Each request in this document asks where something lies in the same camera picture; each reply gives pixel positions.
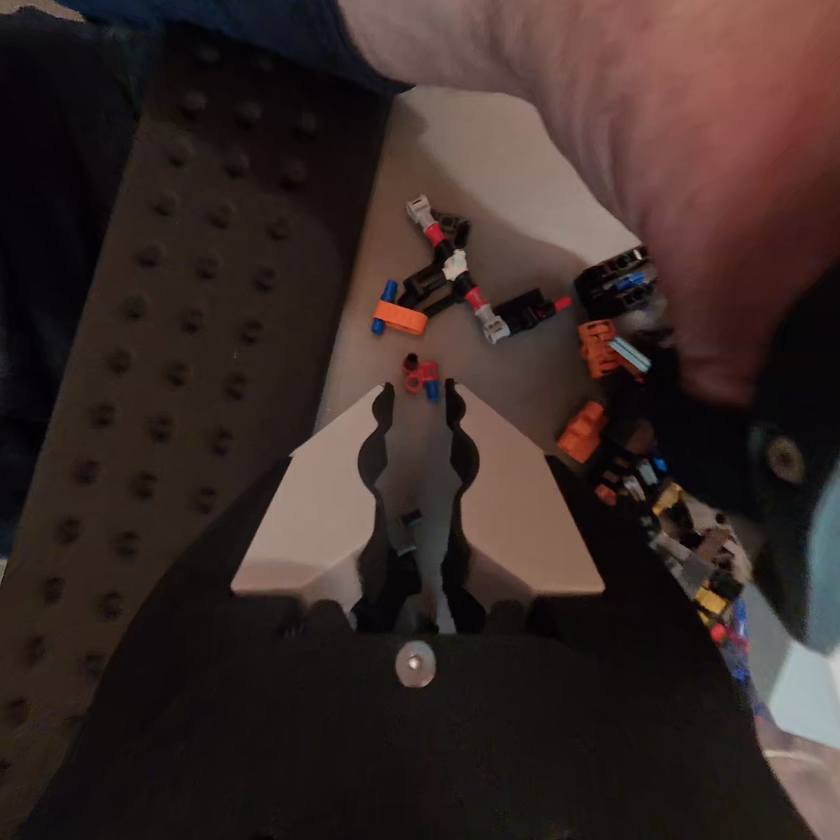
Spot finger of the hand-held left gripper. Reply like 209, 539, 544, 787
768, 640, 840, 744

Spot black lego chassis assembly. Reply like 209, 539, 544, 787
591, 387, 752, 631

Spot black lego brick red pin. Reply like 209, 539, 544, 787
493, 287, 574, 336

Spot black lego frame blue pin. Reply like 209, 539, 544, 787
573, 245, 659, 317

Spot person's left hand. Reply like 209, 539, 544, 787
591, 0, 840, 403

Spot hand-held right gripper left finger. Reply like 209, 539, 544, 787
231, 382, 409, 634

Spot crumpled bag of lego pins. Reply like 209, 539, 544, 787
705, 591, 840, 840

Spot orange lego piece light blue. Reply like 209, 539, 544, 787
577, 319, 652, 382

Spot orange lego beam blue pins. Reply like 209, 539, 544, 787
369, 279, 429, 337

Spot red lego connector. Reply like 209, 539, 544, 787
402, 352, 442, 403

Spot orange lego brick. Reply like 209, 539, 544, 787
556, 401, 609, 464

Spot red black axle lego assembly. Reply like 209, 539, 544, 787
403, 193, 514, 345

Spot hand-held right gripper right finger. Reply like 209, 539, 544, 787
441, 378, 606, 633

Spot small black grey lego piece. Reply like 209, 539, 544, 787
386, 507, 425, 560

